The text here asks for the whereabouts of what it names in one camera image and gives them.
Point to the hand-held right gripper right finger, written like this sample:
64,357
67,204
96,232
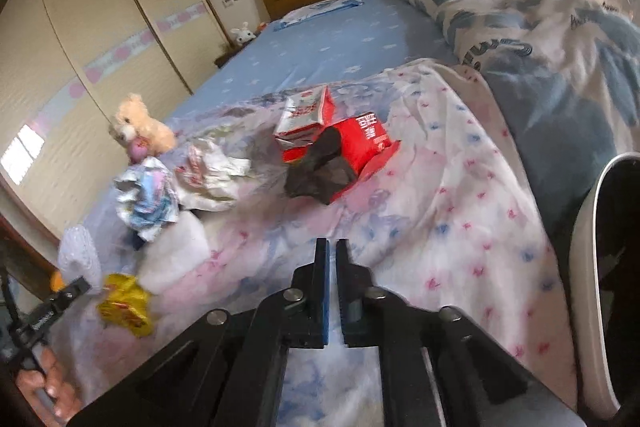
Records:
341,287

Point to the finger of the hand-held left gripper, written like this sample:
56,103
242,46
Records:
67,294

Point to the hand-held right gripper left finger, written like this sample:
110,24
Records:
326,287

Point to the yellow snack wrapper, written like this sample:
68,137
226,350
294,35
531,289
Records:
125,304

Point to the white red-printed paper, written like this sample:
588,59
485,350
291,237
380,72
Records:
212,179

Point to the red and white carton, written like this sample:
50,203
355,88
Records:
302,114

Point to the person's left hand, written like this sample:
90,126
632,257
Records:
55,387

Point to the floral quilt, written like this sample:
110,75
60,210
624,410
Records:
425,217

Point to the crumpled black plastic bag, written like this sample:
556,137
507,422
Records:
320,172

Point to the crumpled colourful plastic wrapper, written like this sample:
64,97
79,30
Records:
147,197

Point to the flattened red carton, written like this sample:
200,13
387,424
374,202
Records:
365,134

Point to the beige teddy bear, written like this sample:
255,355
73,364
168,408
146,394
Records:
142,124

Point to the blue bed sheet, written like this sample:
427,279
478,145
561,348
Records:
340,47

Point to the beige sliding-door wardrobe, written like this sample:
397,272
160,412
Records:
100,32

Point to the white bunny plush toy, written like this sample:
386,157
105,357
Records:
243,34

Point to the blue and white pillow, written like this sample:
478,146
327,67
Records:
320,11

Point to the blue and white patterned duvet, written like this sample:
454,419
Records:
540,57

